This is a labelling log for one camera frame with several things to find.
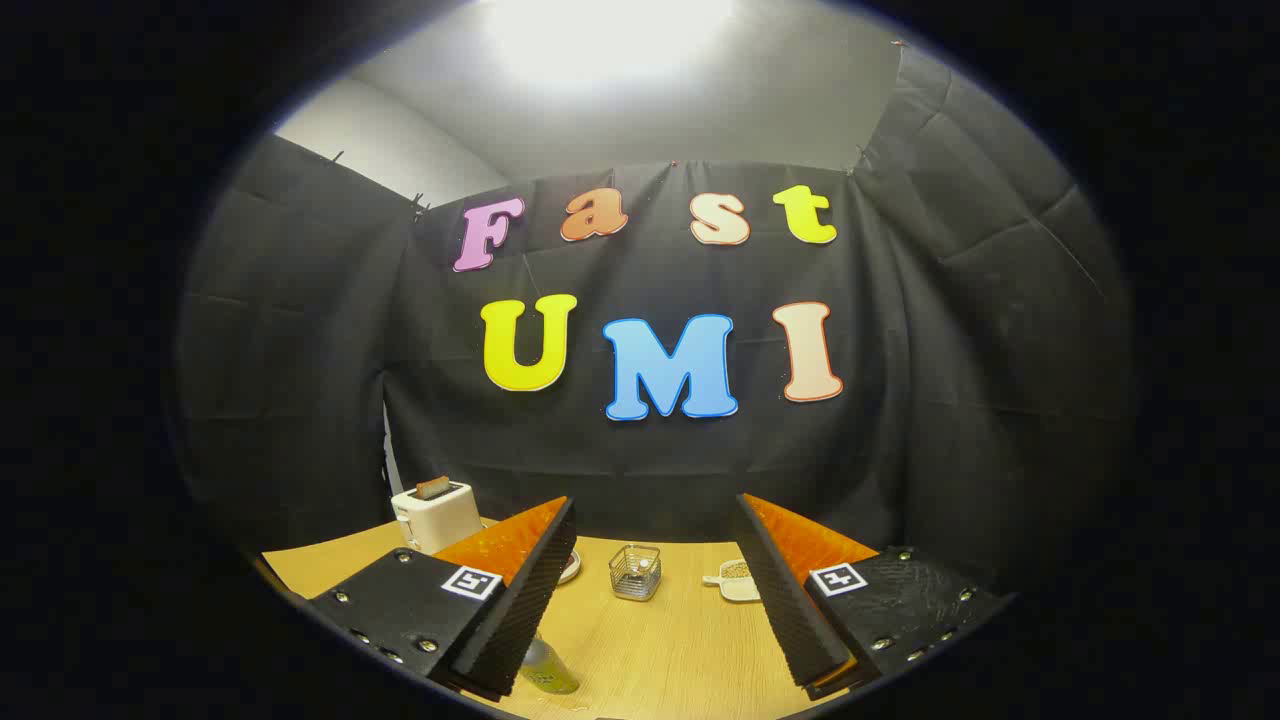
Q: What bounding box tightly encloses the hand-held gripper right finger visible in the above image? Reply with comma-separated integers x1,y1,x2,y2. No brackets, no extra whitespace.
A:
737,492,1016,701

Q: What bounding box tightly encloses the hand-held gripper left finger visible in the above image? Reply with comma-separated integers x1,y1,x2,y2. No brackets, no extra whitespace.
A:
305,495,579,703

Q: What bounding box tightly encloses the silver bottle with green label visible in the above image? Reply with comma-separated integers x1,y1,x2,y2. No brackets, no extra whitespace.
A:
518,635,581,696

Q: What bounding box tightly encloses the cream white toaster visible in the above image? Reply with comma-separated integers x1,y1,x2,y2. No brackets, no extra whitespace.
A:
390,478,483,556

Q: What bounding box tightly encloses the wooden table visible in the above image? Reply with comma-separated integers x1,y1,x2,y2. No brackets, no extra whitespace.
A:
262,518,871,720

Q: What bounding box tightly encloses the black backdrop cloth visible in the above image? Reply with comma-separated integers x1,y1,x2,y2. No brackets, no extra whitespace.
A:
175,45,1136,601

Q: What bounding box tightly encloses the small white handled dish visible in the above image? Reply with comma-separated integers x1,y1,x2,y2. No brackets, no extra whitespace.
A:
702,560,763,603

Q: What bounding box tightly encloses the small wire basket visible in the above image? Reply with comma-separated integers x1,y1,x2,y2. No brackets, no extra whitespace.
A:
609,543,663,602

